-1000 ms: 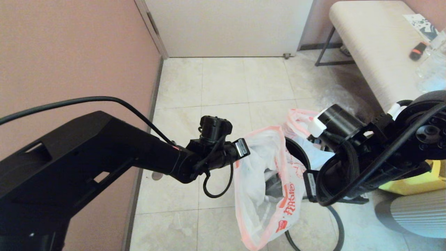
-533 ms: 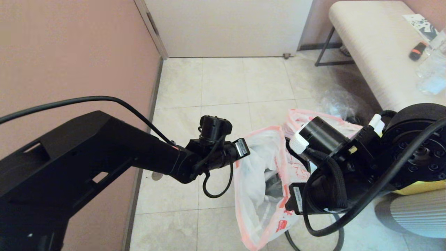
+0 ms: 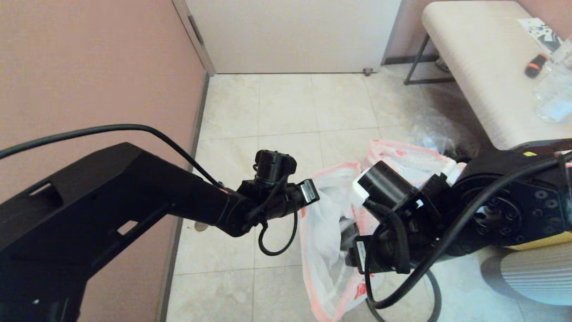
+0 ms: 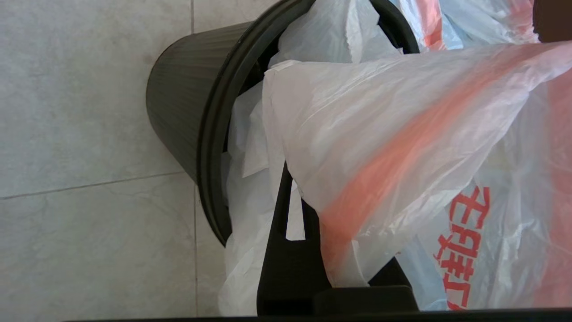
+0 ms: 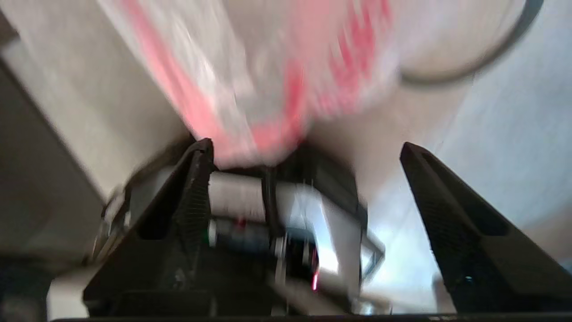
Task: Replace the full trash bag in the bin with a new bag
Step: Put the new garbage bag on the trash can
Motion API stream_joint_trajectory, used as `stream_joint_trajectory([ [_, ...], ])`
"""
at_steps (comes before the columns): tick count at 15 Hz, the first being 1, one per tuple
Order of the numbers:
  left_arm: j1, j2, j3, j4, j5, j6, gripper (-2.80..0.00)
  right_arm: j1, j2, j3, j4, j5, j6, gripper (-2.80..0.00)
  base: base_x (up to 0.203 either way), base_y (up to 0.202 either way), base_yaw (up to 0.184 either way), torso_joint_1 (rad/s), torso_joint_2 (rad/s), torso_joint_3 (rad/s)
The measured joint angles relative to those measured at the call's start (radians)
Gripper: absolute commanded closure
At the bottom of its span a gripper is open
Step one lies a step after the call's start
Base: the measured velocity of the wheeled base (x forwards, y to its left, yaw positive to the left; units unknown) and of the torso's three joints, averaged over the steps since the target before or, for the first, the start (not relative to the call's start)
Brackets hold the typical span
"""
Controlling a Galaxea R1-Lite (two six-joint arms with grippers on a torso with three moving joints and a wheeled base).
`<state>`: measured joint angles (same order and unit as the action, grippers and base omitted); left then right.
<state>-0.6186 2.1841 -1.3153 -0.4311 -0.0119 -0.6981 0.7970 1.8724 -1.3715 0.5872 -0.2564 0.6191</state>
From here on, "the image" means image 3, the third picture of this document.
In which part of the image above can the white bag orange drawstring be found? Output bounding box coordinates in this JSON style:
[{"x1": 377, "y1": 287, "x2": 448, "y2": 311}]
[
  {"x1": 364, "y1": 140, "x2": 467, "y2": 188},
  {"x1": 299, "y1": 162, "x2": 380, "y2": 322}
]

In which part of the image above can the yellow tote bag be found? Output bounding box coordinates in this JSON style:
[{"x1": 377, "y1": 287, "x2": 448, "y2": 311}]
[{"x1": 509, "y1": 150, "x2": 572, "y2": 251}]

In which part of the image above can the grey ribbed round object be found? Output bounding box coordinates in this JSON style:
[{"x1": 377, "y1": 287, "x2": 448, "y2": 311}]
[{"x1": 480, "y1": 242, "x2": 572, "y2": 307}]

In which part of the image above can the white door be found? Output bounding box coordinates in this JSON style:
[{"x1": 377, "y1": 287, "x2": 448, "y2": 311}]
[{"x1": 185, "y1": 0, "x2": 402, "y2": 74}]

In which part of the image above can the beige table with metal legs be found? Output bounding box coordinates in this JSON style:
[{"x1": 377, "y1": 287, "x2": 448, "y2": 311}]
[{"x1": 404, "y1": 1, "x2": 572, "y2": 152}]

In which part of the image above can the clear plastic bottle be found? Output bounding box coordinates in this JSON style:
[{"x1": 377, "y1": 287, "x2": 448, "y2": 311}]
[{"x1": 534, "y1": 38, "x2": 572, "y2": 123}]

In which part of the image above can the black and orange small device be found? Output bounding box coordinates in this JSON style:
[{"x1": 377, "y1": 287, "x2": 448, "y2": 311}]
[{"x1": 525, "y1": 54, "x2": 548, "y2": 79}]

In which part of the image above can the black and white leaflet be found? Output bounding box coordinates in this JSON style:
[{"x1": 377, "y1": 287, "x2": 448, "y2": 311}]
[{"x1": 517, "y1": 17, "x2": 561, "y2": 53}]

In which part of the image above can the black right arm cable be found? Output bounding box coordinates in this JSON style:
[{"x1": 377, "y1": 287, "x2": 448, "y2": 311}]
[{"x1": 363, "y1": 154, "x2": 572, "y2": 310}]

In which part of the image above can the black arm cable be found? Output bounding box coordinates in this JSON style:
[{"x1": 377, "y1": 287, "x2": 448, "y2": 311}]
[
  {"x1": 0, "y1": 124, "x2": 299, "y2": 256},
  {"x1": 363, "y1": 154, "x2": 572, "y2": 310}
]

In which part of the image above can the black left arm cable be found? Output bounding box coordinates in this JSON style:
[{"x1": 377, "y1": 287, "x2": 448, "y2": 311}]
[{"x1": 0, "y1": 124, "x2": 299, "y2": 256}]

